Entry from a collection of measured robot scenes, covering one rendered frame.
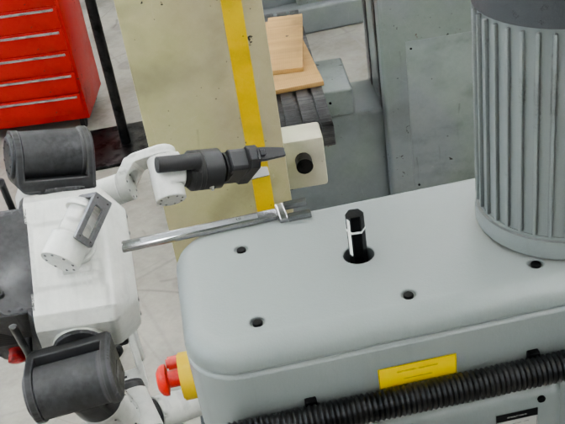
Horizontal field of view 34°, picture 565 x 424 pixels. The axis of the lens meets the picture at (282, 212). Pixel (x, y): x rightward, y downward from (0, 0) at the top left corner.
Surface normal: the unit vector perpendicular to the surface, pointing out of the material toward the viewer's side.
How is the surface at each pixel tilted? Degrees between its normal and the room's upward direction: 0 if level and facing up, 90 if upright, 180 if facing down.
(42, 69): 90
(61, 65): 90
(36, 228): 35
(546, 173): 90
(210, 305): 0
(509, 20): 90
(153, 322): 0
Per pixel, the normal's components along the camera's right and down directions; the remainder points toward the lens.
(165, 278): -0.13, -0.83
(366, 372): 0.16, 0.51
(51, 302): 0.09, -0.42
